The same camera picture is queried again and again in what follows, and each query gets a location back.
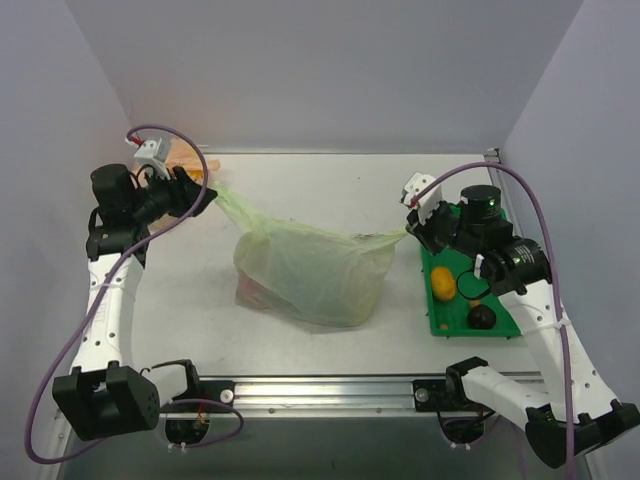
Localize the yellow orange lemon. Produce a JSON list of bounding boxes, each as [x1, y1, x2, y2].
[[430, 266, 457, 302]]

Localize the pale green plastic bag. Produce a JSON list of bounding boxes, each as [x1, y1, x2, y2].
[[215, 183, 407, 328]]

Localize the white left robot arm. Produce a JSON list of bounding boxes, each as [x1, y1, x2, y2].
[[52, 164, 217, 441]]

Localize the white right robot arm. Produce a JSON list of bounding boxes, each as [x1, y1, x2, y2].
[[403, 185, 639, 468]]

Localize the orange filled plastic bag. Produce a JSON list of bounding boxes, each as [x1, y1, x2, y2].
[[165, 138, 221, 185]]

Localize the green plastic tray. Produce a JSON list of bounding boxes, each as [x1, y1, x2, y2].
[[421, 247, 521, 339]]

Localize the dark purple passion fruit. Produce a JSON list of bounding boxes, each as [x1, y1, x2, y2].
[[466, 304, 497, 330]]

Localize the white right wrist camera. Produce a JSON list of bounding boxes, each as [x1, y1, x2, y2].
[[400, 172, 443, 225]]

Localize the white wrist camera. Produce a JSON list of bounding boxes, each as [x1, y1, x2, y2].
[[125, 137, 170, 179], [400, 172, 443, 225]]

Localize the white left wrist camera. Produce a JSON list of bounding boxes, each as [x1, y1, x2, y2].
[[125, 137, 170, 179]]

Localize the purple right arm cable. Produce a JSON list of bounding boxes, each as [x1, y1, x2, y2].
[[407, 160, 576, 480]]

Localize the aluminium right side rail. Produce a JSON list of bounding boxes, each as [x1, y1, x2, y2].
[[483, 148, 504, 177]]

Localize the aluminium rail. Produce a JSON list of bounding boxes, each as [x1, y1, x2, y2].
[[159, 374, 551, 420], [483, 148, 504, 177]]

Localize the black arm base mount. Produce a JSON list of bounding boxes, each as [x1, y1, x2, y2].
[[411, 374, 483, 413]]

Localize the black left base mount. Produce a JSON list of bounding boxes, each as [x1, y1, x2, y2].
[[161, 379, 236, 414]]

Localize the aluminium front rail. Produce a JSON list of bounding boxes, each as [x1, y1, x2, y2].
[[159, 374, 551, 420]]

